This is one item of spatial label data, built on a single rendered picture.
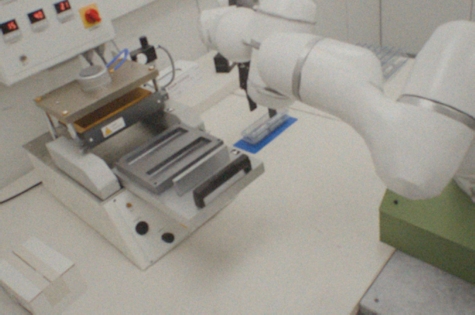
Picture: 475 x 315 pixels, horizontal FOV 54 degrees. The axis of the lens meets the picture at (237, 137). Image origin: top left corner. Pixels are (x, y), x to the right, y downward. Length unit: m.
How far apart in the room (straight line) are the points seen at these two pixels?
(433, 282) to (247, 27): 0.63
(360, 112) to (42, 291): 0.77
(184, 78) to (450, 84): 1.26
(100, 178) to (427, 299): 0.74
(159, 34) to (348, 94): 1.35
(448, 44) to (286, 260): 0.63
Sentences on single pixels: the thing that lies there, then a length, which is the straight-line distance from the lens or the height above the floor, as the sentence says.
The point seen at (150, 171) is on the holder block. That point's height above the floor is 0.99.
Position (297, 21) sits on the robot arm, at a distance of 0.84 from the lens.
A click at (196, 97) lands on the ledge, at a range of 1.73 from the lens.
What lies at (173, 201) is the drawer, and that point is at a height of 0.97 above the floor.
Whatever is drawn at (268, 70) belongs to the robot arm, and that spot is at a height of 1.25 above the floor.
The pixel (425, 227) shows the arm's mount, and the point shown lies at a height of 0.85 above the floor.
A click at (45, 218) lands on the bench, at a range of 1.48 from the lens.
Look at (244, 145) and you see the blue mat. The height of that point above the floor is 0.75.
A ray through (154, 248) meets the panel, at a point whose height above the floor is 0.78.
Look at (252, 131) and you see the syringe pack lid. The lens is 1.46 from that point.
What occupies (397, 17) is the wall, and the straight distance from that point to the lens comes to 3.47.
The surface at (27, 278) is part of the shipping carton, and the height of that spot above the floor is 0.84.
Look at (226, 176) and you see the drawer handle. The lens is 0.95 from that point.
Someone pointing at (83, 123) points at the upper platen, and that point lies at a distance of 1.18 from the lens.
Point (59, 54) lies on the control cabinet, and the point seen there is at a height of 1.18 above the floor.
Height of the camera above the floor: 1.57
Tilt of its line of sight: 32 degrees down
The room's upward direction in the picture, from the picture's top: 12 degrees counter-clockwise
